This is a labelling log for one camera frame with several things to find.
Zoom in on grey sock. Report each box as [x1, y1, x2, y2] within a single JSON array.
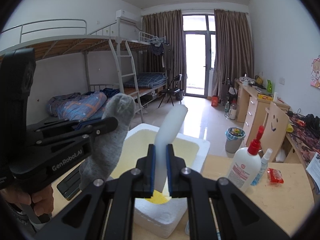
[[79, 93, 135, 191]]

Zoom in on left hand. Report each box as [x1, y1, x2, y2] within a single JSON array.
[[1, 185, 54, 216]]

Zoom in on blue plaid quilt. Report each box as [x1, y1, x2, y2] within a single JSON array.
[[46, 88, 120, 121]]

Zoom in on black smartphone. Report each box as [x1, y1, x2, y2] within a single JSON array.
[[56, 166, 81, 201]]

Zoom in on white lotion pump bottle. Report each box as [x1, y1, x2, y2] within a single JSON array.
[[226, 126, 264, 192]]

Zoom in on red snack packet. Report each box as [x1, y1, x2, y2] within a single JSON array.
[[267, 168, 284, 184]]

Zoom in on white foam box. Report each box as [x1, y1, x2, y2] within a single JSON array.
[[107, 122, 211, 240]]

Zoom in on blue spray bottle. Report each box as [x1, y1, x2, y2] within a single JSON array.
[[251, 148, 273, 186]]

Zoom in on grey trash bin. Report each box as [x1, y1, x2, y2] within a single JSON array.
[[225, 127, 246, 154]]

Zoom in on white paper sheet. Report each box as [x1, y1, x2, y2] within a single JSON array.
[[306, 153, 320, 187]]

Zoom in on black folding chair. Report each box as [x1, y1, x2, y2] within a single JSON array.
[[158, 74, 183, 107]]

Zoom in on metal bunk bed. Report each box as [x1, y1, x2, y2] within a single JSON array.
[[1, 16, 166, 124]]

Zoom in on wooden smiley chair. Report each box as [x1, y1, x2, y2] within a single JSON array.
[[261, 102, 289, 162]]

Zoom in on wooden drawer desk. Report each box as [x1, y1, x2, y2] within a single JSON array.
[[234, 78, 292, 140]]

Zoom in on white air conditioner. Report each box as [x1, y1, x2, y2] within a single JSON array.
[[115, 10, 140, 24]]

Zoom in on black headphones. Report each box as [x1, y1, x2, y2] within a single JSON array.
[[303, 114, 319, 131]]

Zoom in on left brown curtain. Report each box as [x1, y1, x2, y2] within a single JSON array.
[[139, 10, 187, 90]]

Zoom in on brown curtain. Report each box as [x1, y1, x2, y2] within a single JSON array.
[[212, 9, 254, 98], [139, 10, 187, 90]]

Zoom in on right brown curtain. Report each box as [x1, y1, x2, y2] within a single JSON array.
[[212, 9, 254, 98]]

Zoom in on anime wall picture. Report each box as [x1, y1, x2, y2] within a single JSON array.
[[310, 57, 320, 89]]

